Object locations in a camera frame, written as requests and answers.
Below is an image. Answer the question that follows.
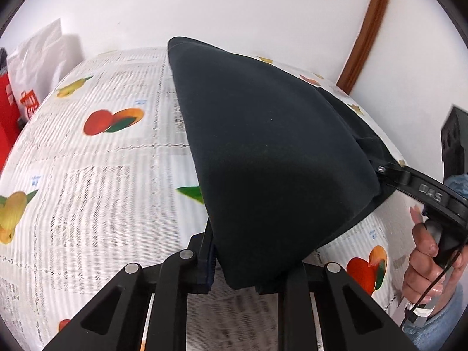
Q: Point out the brown wooden door frame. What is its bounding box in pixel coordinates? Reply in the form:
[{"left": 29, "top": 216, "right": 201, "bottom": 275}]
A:
[{"left": 334, "top": 0, "right": 395, "bottom": 94}]

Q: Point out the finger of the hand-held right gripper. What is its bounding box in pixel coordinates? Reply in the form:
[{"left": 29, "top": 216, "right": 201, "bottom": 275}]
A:
[{"left": 375, "top": 163, "right": 414, "bottom": 191}]

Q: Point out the red paper bag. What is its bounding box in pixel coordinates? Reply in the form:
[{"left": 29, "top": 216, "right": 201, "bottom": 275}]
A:
[{"left": 0, "top": 73, "right": 23, "bottom": 172}]

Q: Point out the fruit printed tablecloth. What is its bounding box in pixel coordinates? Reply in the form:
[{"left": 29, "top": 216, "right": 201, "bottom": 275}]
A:
[{"left": 0, "top": 47, "right": 425, "bottom": 351}]

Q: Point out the black cable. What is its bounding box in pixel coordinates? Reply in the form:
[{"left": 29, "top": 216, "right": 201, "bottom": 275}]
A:
[{"left": 400, "top": 238, "right": 467, "bottom": 330}]

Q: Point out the white plastic bag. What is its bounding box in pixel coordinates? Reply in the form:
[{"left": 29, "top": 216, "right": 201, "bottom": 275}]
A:
[{"left": 6, "top": 18, "right": 83, "bottom": 118}]

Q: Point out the black shirt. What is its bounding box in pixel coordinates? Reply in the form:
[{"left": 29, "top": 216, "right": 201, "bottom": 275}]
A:
[{"left": 167, "top": 37, "right": 403, "bottom": 291}]

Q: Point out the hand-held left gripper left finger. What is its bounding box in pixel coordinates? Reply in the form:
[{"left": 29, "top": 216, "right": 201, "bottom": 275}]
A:
[{"left": 44, "top": 223, "right": 220, "bottom": 351}]

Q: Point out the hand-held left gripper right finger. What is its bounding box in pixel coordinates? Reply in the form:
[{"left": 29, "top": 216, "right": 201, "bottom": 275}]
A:
[{"left": 256, "top": 256, "right": 419, "bottom": 351}]

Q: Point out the person's right hand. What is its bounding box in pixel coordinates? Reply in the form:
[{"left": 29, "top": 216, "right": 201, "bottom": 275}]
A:
[{"left": 402, "top": 205, "right": 457, "bottom": 306}]

